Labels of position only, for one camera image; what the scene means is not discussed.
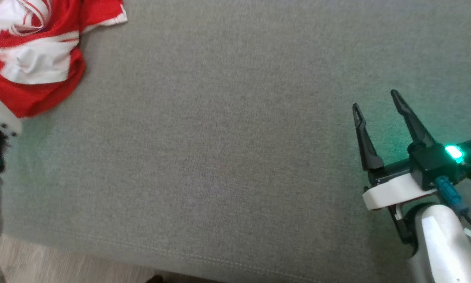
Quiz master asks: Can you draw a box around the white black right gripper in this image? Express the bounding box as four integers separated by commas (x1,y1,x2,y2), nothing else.
353,90,471,211

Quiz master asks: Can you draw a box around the red white basketball jersey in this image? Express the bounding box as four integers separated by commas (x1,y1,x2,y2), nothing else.
0,0,128,118

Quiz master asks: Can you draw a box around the large grey sofa seat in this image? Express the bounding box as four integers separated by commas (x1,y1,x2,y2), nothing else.
0,0,471,283

